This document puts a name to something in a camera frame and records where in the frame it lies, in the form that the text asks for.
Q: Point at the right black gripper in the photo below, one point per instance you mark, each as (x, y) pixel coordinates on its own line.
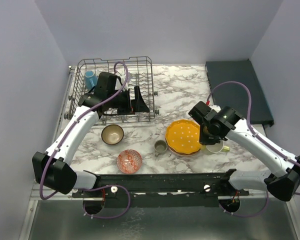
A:
(205, 140)

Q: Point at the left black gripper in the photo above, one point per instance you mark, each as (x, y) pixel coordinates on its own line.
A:
(138, 104)

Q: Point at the grey wire dish rack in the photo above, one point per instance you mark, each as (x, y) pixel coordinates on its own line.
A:
(141, 74)

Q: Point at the orange polka dot plate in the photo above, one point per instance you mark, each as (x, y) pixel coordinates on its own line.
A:
(183, 136)

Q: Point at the yellow green mug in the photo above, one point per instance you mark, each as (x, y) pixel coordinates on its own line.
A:
(216, 148)

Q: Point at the blue floral mug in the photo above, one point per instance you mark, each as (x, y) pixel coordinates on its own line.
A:
(90, 79)

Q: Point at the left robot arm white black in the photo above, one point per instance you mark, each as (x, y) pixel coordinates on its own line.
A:
(52, 168)

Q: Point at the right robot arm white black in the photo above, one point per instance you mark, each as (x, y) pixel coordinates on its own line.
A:
(281, 179)

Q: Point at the dark blue flat box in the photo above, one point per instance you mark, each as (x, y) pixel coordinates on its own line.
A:
(231, 94)

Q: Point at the dark brown cream bowl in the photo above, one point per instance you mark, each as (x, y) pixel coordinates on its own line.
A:
(112, 134)

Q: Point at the small grey cup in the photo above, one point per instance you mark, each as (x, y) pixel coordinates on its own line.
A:
(160, 147)

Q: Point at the red patterned bowl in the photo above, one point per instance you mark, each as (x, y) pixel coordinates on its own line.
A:
(129, 161)

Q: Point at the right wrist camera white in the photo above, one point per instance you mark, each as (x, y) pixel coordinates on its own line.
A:
(213, 107)

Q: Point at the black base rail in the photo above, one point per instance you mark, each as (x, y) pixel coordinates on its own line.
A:
(166, 190)

